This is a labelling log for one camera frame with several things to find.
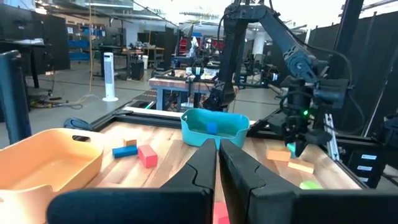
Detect green block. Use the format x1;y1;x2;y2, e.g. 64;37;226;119
299;180;324;190

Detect black curtain partition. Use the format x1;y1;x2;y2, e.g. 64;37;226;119
306;9;398;141

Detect large red block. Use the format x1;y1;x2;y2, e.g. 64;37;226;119
137;144;159;169

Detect black cabinet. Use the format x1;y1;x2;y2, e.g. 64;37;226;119
0;2;71;90

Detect red-orange block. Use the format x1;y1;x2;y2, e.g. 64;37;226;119
213;201;231;224

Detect dark blue floor cylinder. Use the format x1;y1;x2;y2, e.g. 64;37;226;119
63;117;94;132

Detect dark vertical post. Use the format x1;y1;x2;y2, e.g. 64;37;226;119
0;49;32;146

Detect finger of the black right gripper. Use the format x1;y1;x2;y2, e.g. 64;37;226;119
295;138;308;158
283;124;293;147

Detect wooden workbench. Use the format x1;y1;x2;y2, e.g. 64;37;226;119
148;68;240;111

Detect yellow plastic bin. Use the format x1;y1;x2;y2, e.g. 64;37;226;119
0;128;105;224

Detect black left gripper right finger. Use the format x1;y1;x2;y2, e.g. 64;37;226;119
218;139;398;224

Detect white tower fan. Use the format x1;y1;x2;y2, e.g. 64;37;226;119
102;52;119;103

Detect yellow hanging cable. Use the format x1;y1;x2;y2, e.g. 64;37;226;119
88;0;95;99

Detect black frame strut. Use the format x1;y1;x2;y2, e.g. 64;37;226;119
328;0;365;82

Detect teal plastic bin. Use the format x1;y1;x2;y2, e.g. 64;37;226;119
180;108;251;151

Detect black box white labels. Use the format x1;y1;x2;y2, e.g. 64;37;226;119
347;145;387;188

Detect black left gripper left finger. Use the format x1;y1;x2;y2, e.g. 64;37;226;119
46;139;218;224

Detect black aluminium table frame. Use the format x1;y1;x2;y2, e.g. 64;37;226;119
90;105;398;190

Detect orange block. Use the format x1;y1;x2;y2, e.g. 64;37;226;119
287;158;315;174
266;146;292;162

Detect silver aluminium bracket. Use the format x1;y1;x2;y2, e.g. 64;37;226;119
323;113;340;161

